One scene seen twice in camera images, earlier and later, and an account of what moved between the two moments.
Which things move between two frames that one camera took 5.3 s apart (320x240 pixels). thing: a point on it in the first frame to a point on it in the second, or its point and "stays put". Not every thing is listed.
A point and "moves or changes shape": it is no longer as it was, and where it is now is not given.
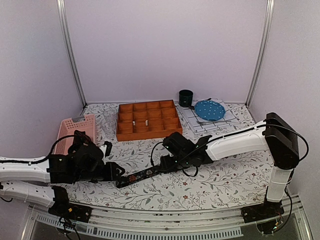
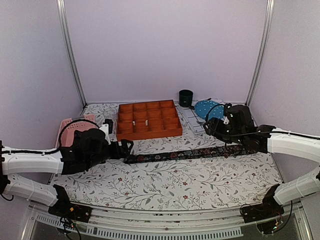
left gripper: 112,175 to 117,154
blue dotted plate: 209,110 stays put
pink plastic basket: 66,132 stays put
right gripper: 165,162 to 215,127
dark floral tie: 130,178 moves or changes shape
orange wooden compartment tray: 138,121 stays put
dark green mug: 185,98 stays put
